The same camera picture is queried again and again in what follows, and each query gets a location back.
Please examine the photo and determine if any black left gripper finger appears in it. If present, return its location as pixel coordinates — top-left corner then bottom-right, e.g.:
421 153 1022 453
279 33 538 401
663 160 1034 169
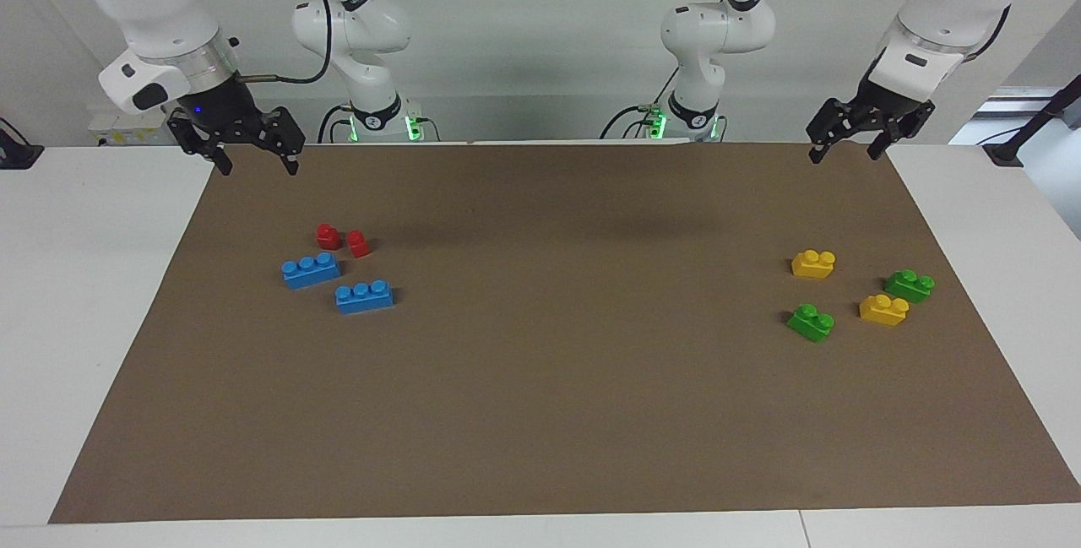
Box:
867 100 937 163
806 97 864 165

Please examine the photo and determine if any black right base cable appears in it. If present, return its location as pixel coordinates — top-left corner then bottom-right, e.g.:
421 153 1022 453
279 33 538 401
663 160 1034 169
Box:
318 103 354 144

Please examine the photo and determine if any black base cable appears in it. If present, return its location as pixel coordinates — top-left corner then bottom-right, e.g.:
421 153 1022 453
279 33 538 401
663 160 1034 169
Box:
600 65 681 141
318 103 354 144

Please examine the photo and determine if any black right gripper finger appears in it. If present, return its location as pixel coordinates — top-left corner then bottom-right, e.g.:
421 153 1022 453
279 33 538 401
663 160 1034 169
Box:
258 106 306 176
167 109 234 176

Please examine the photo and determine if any green two-stud brick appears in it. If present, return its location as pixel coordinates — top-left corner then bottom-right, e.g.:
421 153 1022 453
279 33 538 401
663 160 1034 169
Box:
786 303 835 343
884 269 936 304

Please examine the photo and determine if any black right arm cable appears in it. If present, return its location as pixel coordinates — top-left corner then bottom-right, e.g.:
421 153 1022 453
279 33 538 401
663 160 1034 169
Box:
232 0 334 86

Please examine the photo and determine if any black stand with clamp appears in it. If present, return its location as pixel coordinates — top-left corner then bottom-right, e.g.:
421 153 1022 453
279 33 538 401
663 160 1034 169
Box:
982 75 1081 167

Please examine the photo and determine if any blue three-stud brick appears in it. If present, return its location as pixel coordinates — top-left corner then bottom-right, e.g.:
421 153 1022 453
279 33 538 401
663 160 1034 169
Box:
281 252 343 290
334 279 395 315

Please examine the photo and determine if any brown table mat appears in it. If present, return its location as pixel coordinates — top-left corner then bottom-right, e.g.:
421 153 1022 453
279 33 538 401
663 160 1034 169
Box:
48 141 1081 525

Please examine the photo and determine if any yellow two-stud brick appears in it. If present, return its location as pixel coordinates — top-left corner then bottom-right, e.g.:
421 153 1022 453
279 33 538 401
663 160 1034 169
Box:
859 294 910 328
791 249 837 279

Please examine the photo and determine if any black table clamp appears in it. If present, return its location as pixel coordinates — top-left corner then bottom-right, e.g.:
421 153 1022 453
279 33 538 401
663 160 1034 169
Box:
0 117 45 171

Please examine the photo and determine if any black left base cable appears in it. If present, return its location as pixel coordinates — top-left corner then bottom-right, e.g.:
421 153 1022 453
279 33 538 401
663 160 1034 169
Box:
600 65 681 141

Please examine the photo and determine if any white wall socket box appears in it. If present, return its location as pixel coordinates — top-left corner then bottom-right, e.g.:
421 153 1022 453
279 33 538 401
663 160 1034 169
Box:
89 109 174 148

